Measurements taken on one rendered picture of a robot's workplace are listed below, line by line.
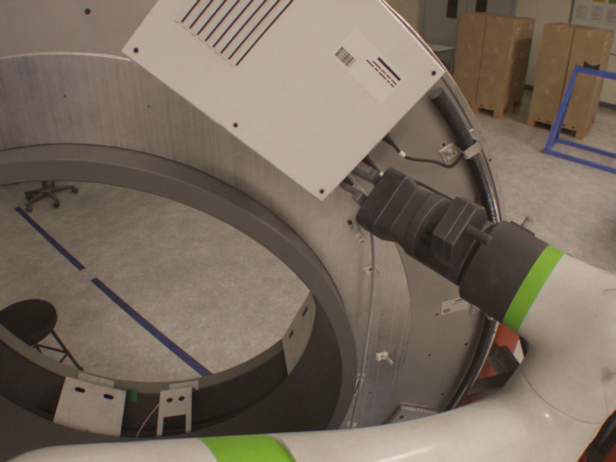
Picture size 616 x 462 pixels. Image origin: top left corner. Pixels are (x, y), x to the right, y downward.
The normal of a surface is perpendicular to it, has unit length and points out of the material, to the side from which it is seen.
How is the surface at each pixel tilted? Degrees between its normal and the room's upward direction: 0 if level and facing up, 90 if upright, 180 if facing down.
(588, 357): 77
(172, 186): 90
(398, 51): 90
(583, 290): 29
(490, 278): 71
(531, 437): 35
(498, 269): 56
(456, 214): 45
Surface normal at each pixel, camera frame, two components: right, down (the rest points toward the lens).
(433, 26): -0.64, 0.39
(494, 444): 0.47, -0.61
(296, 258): 0.18, 0.50
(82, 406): 0.44, -0.82
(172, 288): 0.00, -0.86
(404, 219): -0.53, -0.39
